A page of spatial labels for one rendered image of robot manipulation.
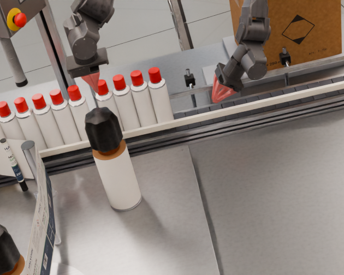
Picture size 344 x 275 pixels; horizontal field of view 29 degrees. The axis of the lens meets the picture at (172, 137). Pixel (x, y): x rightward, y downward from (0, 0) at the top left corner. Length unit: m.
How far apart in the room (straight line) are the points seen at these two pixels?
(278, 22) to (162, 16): 2.32
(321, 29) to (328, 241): 0.77
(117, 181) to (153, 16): 2.79
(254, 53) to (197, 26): 2.37
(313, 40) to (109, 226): 0.91
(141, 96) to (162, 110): 0.08
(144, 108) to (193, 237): 0.46
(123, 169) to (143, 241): 0.19
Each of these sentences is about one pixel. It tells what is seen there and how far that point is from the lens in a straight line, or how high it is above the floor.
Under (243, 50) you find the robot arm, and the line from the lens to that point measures 1.88.
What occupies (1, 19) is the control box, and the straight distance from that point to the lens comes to 1.79.
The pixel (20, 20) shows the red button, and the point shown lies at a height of 1.33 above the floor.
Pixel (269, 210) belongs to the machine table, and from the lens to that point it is 1.76.
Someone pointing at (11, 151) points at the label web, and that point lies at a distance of 1.87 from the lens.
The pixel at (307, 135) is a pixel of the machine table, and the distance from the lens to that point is 1.97.
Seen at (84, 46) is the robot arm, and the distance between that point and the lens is 1.50.
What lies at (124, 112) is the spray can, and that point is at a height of 0.98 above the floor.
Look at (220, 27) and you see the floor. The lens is 4.13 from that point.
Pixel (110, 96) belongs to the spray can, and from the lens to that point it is 1.90.
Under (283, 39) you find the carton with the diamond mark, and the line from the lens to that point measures 2.14.
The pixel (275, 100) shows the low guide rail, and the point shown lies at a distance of 1.98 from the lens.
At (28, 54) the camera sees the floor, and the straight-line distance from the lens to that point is 4.37.
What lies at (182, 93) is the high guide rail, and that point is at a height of 0.96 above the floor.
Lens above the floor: 2.12
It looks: 39 degrees down
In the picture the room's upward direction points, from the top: 13 degrees counter-clockwise
